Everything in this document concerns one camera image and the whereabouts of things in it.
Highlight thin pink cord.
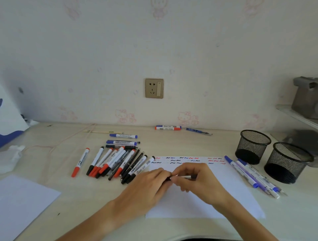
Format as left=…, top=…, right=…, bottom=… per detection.
left=22, top=123, right=96, bottom=179

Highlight black click pen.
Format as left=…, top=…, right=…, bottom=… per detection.
left=105, top=145, right=137, bottom=150

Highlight blue slim pen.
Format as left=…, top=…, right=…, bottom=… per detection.
left=186, top=128, right=213, bottom=136

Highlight paper-wrapped chopsticks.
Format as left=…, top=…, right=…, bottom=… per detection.
left=82, top=130, right=124, bottom=135

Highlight person's left hand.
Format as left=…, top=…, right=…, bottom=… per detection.
left=110, top=168, right=173, bottom=224

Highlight black mesh cup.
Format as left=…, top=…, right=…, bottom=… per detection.
left=264, top=142, right=315, bottom=184
left=235, top=129, right=272, bottom=165

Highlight gold wall socket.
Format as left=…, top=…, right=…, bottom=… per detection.
left=145, top=78, right=164, bottom=99

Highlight white paper sheet with squiggles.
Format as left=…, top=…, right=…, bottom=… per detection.
left=145, top=156, right=266, bottom=220

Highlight light wooden table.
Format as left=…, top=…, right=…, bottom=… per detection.
left=0, top=121, right=318, bottom=241

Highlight blank white paper sheet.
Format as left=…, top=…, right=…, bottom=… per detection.
left=0, top=174, right=62, bottom=241

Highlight black slim pen silver tip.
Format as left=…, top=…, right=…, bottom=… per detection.
left=121, top=152, right=144, bottom=184
left=120, top=148, right=141, bottom=180

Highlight crumpled white tissue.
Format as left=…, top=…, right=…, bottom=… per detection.
left=0, top=145, right=25, bottom=174

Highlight person's right hand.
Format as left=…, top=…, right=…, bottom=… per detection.
left=170, top=163, right=234, bottom=212

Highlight clear acrylic rack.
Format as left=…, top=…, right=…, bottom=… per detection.
left=271, top=104, right=318, bottom=168

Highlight purple slim pen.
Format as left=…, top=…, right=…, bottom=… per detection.
left=232, top=159, right=268, bottom=194

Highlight white plastic bag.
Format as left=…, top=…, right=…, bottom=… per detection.
left=0, top=84, right=29, bottom=149

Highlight white slim pen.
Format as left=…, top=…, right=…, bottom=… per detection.
left=234, top=159, right=280, bottom=199

